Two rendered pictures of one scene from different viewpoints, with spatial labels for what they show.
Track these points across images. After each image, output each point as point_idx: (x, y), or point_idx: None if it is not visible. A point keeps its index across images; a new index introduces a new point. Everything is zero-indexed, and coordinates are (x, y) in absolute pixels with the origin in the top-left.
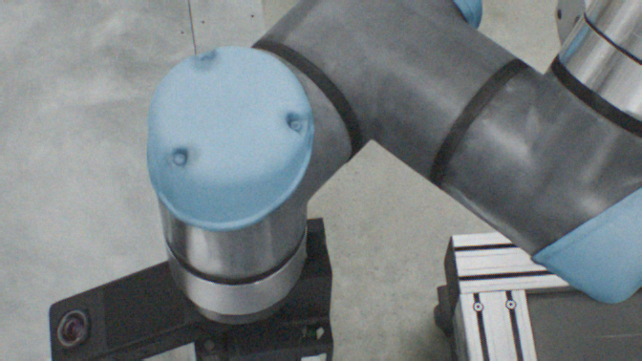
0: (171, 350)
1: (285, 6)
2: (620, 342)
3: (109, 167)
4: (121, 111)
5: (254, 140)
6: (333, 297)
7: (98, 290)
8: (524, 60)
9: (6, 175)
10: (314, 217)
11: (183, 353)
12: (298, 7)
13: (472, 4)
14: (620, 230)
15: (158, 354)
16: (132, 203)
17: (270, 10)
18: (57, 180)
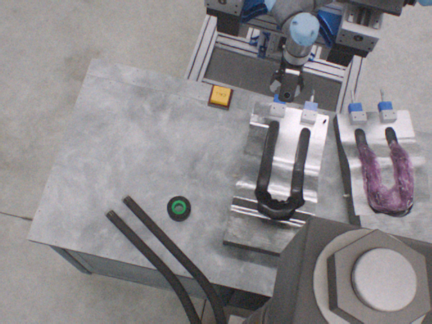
0: (254, 113)
1: (63, 108)
2: (225, 63)
3: (188, 121)
4: (173, 113)
5: (314, 21)
6: None
7: (282, 87)
8: (117, 53)
9: (180, 144)
10: None
11: (256, 111)
12: (280, 11)
13: None
14: None
15: (254, 116)
16: (200, 119)
17: (63, 114)
18: (187, 133)
